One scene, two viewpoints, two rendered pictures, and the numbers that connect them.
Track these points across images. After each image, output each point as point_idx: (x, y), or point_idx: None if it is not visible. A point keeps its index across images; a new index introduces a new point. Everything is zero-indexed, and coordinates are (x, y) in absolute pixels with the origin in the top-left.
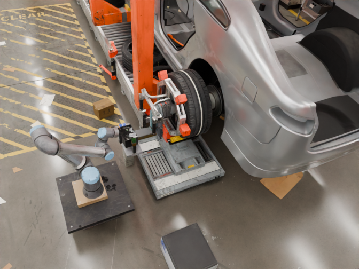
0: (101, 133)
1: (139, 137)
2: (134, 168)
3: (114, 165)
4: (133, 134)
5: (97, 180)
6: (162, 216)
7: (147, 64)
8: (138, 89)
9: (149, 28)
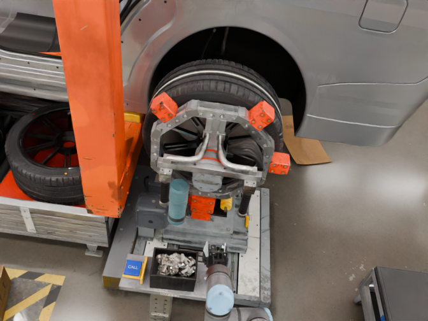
0: (227, 302)
1: None
2: (182, 313)
3: None
4: (225, 247)
5: None
6: (302, 318)
7: (120, 107)
8: (116, 174)
9: (116, 15)
